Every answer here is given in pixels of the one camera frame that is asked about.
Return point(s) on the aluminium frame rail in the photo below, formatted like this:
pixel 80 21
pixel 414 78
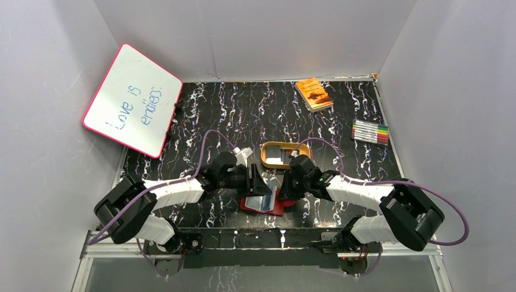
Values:
pixel 108 249

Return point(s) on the pack of coloured markers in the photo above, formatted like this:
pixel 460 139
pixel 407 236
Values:
pixel 369 132

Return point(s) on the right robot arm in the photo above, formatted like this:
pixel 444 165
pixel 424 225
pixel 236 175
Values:
pixel 405 214

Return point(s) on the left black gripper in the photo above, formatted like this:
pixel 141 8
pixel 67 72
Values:
pixel 251 179

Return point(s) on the dark cards in tray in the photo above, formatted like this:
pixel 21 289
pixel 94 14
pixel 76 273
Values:
pixel 276 155

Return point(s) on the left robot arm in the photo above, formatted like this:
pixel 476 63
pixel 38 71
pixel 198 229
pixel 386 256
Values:
pixel 127 211

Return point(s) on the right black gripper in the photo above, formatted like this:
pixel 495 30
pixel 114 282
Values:
pixel 286 191

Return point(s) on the orange book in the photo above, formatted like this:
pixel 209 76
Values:
pixel 314 95

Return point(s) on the red card holder wallet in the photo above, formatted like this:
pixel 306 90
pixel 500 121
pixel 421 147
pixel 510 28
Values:
pixel 268 204

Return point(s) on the gold oval tray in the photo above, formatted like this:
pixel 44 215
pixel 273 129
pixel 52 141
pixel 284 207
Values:
pixel 290 145

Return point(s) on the pink framed whiteboard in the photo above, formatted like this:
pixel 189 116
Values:
pixel 135 102

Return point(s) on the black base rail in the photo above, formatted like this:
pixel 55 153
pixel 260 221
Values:
pixel 258 244

